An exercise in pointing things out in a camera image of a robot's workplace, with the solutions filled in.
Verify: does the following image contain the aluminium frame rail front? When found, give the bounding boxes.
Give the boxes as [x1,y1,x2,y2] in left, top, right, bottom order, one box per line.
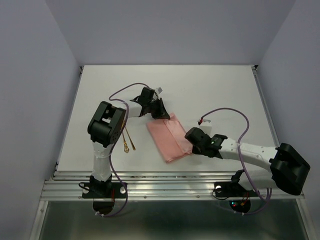
[39,170,306,201]

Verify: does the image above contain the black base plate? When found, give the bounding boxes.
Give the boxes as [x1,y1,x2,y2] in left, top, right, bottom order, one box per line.
[78,182,127,199]
[213,181,258,198]

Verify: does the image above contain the gold fork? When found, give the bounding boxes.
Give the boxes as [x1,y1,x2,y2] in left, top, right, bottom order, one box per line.
[122,122,136,151]

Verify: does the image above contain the pink satin napkin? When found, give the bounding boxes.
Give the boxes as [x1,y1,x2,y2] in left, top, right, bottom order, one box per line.
[146,113,193,163]

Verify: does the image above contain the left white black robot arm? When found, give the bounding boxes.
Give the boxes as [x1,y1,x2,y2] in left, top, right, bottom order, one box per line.
[85,96,170,198]

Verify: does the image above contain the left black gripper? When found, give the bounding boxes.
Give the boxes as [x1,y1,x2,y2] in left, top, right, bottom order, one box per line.
[146,98,169,120]

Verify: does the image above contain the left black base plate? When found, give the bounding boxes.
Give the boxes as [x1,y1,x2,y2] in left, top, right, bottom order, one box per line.
[78,182,127,199]

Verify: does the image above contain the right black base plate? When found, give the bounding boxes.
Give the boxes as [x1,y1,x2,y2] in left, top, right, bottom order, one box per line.
[213,181,258,198]

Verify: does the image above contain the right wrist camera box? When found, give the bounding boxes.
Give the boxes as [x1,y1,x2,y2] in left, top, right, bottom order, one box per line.
[184,119,212,145]

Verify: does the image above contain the gold spoon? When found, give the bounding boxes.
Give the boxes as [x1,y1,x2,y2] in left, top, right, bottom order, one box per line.
[121,132,130,154]

